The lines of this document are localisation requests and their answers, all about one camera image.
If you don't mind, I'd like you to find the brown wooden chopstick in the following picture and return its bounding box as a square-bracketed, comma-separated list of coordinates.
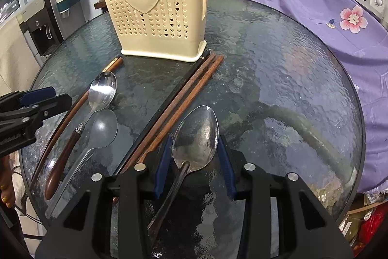
[138, 56, 225, 162]
[120, 53, 217, 175]

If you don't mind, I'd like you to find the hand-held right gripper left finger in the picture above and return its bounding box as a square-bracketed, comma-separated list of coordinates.
[35, 134, 182, 259]

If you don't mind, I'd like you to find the large steel spoon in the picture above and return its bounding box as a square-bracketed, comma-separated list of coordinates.
[147, 105, 219, 244]

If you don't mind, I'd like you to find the person's foot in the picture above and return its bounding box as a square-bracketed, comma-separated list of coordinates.
[0, 156, 16, 208]

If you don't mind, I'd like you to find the water dispenser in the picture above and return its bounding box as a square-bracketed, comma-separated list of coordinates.
[19, 0, 65, 56]

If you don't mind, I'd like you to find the brown chopsticks pair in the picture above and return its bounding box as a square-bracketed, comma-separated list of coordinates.
[29, 57, 124, 196]

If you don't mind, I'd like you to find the red bag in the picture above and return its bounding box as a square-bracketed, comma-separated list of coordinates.
[359, 203, 388, 244]

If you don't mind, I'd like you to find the steel spoon with wooden handle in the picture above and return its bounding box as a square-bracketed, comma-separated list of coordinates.
[44, 71, 118, 201]

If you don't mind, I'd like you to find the cream perforated utensil holder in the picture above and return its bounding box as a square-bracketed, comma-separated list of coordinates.
[92, 0, 213, 61]

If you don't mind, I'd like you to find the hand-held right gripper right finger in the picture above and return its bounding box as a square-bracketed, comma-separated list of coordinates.
[218, 135, 355, 259]

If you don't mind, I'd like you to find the dark chopstick with gold band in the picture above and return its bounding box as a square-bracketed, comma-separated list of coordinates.
[113, 50, 211, 179]

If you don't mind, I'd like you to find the teal cup holder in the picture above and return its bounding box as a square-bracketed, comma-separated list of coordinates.
[56, 0, 85, 18]

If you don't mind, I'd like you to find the purple floral cloth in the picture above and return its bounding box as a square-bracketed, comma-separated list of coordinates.
[238, 0, 388, 194]

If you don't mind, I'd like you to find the clear plastic spoon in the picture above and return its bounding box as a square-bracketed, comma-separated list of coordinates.
[45, 109, 119, 219]

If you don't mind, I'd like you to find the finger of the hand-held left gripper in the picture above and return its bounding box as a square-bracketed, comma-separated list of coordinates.
[18, 93, 73, 129]
[0, 87, 56, 114]

